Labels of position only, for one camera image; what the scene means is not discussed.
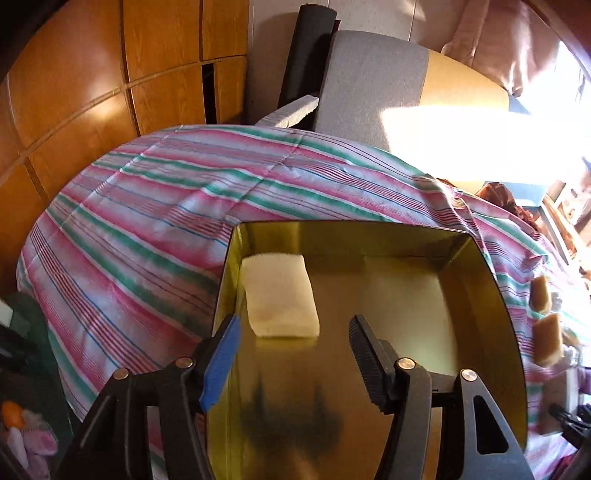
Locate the pale yellow sponge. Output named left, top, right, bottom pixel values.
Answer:
left=240, top=253, right=321, bottom=338

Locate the tan sponge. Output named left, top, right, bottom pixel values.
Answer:
left=530, top=275, right=552, bottom=315
left=532, top=313, right=563, bottom=368

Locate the gold metal tin box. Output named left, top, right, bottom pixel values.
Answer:
left=207, top=221, right=532, bottom=479

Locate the striped pink green bedsheet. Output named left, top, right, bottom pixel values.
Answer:
left=16, top=125, right=575, bottom=479

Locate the green bag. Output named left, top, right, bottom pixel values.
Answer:
left=1, top=292, right=72, bottom=447

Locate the brown orange cloth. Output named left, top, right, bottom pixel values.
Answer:
left=476, top=182, right=540, bottom=232

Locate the white foam strip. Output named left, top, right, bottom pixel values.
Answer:
left=256, top=95, right=320, bottom=128

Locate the wooden wardrobe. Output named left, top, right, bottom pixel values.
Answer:
left=1, top=1, right=249, bottom=293

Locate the black rolled mat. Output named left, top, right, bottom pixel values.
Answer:
left=277, top=4, right=339, bottom=108

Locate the pink curtain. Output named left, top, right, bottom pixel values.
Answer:
left=441, top=0, right=560, bottom=97

